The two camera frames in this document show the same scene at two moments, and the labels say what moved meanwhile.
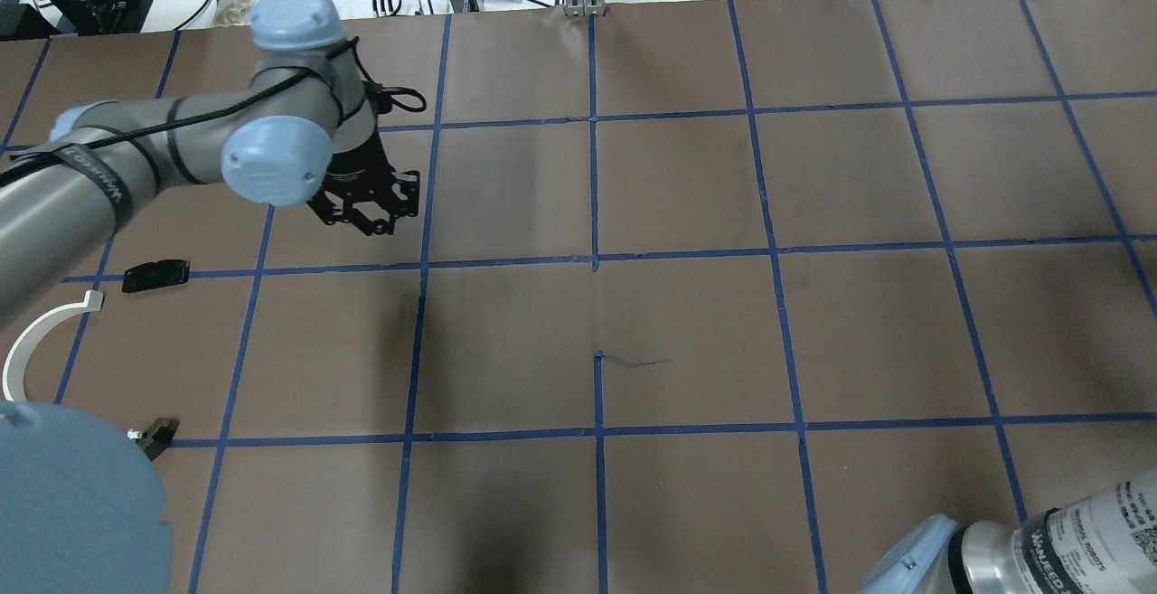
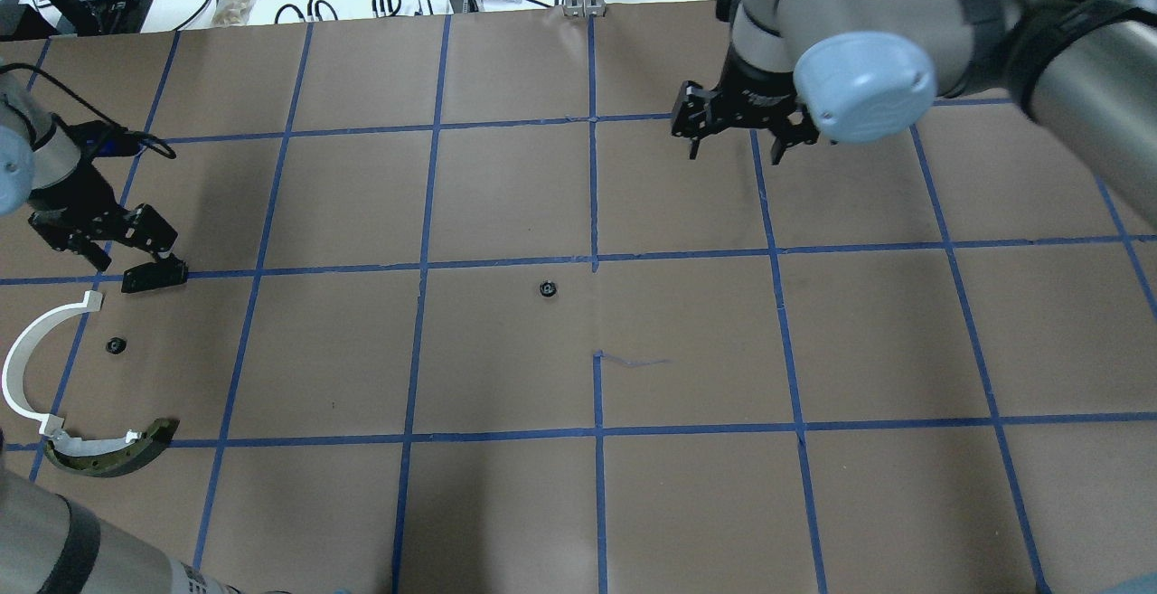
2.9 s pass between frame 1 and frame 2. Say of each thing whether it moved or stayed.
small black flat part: stayed
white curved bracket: stayed
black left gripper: moved
